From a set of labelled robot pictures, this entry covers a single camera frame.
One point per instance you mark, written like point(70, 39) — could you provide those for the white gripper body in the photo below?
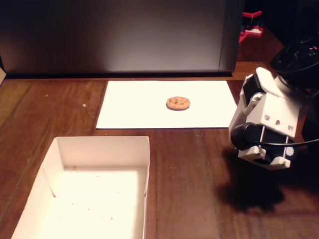
point(252, 102)

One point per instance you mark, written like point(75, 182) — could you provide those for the round chocolate chip mini cookie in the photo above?
point(178, 103)

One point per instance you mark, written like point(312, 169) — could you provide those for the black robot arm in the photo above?
point(294, 57)

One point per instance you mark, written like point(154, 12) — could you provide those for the white cardboard box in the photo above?
point(94, 199)

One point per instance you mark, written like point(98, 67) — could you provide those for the red plastic clamp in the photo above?
point(253, 32)

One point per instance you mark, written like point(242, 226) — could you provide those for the white paper sheet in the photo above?
point(139, 107)

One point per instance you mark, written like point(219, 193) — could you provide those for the black upright panel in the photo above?
point(112, 37)

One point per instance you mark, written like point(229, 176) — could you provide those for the white board edge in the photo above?
point(2, 74)

